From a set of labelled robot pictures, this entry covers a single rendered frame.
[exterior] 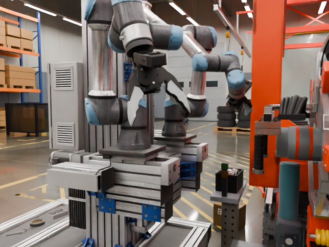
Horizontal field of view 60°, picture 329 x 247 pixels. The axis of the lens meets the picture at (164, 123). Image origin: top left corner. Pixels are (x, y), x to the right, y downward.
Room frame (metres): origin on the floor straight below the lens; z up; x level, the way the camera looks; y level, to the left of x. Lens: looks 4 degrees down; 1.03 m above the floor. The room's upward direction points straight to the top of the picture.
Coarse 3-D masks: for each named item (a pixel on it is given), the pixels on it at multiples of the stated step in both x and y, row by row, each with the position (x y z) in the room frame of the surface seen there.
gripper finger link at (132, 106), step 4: (136, 88) 0.67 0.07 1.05; (136, 92) 0.66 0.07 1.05; (140, 92) 0.67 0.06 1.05; (132, 96) 0.66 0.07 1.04; (136, 96) 0.66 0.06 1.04; (140, 96) 0.66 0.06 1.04; (132, 100) 0.65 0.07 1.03; (136, 100) 0.66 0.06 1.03; (140, 100) 0.67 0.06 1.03; (128, 104) 0.65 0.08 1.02; (132, 104) 0.65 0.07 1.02; (136, 104) 0.65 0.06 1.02; (128, 108) 0.65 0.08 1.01; (132, 108) 0.65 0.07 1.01; (136, 108) 0.65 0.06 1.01; (128, 112) 0.65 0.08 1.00; (132, 112) 0.64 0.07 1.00; (128, 116) 0.65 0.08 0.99; (132, 116) 0.64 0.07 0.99; (136, 116) 0.64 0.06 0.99; (132, 120) 0.64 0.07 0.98; (132, 124) 0.64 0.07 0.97
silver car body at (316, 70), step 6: (324, 42) 3.25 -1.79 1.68; (324, 48) 3.27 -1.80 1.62; (318, 54) 3.39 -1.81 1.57; (324, 54) 3.32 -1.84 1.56; (318, 60) 3.35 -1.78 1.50; (324, 60) 3.30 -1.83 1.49; (312, 66) 3.80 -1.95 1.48; (318, 66) 3.34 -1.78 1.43; (312, 72) 3.72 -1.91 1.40; (318, 72) 3.31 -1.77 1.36; (312, 78) 3.65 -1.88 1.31
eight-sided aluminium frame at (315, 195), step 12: (312, 84) 1.29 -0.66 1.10; (312, 96) 1.30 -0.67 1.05; (324, 96) 0.99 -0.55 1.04; (324, 108) 0.95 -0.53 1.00; (312, 120) 1.37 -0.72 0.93; (324, 120) 0.92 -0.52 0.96; (324, 132) 0.92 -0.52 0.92; (324, 144) 0.91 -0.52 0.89; (312, 168) 1.33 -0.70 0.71; (324, 168) 0.91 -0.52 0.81; (312, 180) 1.29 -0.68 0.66; (324, 180) 0.91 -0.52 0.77; (312, 192) 1.24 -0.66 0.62; (324, 192) 0.92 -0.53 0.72; (312, 204) 1.13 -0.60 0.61; (324, 204) 1.12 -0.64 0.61; (324, 216) 1.03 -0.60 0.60
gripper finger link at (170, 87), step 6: (168, 84) 0.70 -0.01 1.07; (174, 84) 0.70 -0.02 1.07; (168, 90) 0.69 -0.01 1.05; (174, 90) 0.70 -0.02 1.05; (180, 90) 0.70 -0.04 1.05; (174, 96) 0.70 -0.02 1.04; (180, 96) 0.70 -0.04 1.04; (174, 102) 0.74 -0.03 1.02; (180, 102) 0.70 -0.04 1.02; (186, 102) 0.69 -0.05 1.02; (186, 108) 0.69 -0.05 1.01
